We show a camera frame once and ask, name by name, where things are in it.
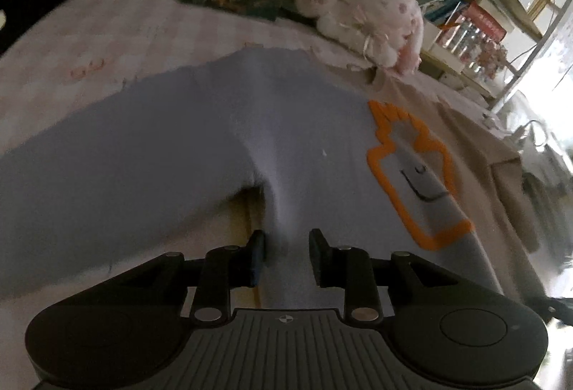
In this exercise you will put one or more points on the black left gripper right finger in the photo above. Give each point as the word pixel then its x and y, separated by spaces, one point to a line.
pixel 353 270

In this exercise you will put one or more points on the pink checked bed sheet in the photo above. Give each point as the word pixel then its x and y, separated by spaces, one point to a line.
pixel 88 50

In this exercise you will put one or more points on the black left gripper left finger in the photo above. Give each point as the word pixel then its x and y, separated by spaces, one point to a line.
pixel 222 270

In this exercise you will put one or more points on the lavender and beige sweater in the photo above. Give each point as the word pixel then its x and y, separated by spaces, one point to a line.
pixel 395 173

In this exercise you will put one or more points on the white pink plush bunny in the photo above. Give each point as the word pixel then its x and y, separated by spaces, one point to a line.
pixel 388 33

